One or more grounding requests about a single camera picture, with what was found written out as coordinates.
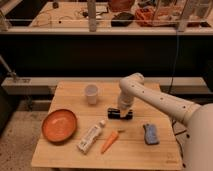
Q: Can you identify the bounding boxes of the white ceramic cup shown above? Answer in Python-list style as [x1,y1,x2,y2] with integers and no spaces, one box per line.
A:
[84,84,98,105]

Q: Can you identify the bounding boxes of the black bag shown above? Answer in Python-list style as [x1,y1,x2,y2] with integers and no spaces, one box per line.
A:
[111,12,134,27]

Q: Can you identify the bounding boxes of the orange toy carrot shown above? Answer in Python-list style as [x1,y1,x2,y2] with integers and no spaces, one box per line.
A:
[101,130,123,154]

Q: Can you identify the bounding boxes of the blue sponge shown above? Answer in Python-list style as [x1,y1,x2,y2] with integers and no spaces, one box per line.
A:
[143,124,159,145]

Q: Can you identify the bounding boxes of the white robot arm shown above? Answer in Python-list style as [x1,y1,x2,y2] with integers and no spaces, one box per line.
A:
[118,73,213,171]

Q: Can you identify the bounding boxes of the orange bowl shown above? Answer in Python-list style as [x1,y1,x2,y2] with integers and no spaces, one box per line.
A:
[42,109,77,143]

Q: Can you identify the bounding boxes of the grey metal post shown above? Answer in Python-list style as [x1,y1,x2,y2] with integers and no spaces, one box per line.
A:
[87,0,96,32]

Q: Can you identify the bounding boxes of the white tube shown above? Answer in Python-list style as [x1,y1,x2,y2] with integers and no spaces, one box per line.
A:
[77,120,106,154]

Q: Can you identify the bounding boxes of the black whiteboard eraser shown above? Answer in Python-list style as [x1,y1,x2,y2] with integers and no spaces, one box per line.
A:
[107,108,133,120]

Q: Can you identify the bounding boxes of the black power cable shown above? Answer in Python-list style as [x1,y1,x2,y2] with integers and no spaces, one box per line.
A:
[171,119,188,154]

